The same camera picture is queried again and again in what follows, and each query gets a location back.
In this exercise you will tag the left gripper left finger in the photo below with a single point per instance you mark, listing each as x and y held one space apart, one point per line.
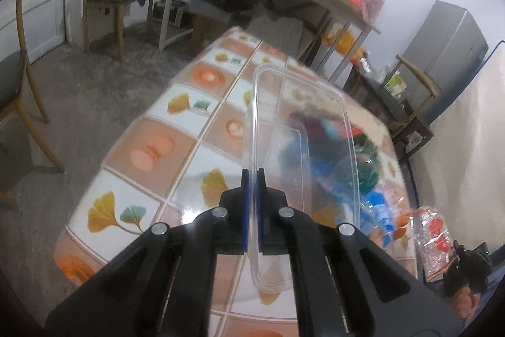
162 283

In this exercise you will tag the clear red printed bag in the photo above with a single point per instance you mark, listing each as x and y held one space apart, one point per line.
433 240

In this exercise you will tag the person right hand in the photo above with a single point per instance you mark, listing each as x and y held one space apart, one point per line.
465 302

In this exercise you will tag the yellow plastic bag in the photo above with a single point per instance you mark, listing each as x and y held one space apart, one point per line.
345 43

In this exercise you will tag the wooden chair near door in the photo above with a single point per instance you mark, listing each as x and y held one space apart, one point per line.
15 68

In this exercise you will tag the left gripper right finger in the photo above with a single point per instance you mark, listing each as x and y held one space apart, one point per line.
344 284

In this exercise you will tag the green label plastic bottle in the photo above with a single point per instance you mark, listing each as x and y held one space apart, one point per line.
342 157

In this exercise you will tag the wooden chair right side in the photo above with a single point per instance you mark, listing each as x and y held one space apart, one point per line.
388 95

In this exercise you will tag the white mattress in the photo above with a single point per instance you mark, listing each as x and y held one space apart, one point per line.
460 172

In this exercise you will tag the blue plastic wrapper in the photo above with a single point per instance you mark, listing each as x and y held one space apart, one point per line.
340 199

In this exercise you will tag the clear plastic food container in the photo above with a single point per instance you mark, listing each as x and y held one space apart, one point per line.
279 146

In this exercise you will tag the patterned dining table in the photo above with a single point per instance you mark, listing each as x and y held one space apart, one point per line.
175 162

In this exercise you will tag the grey refrigerator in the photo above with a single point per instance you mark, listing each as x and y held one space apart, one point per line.
450 48

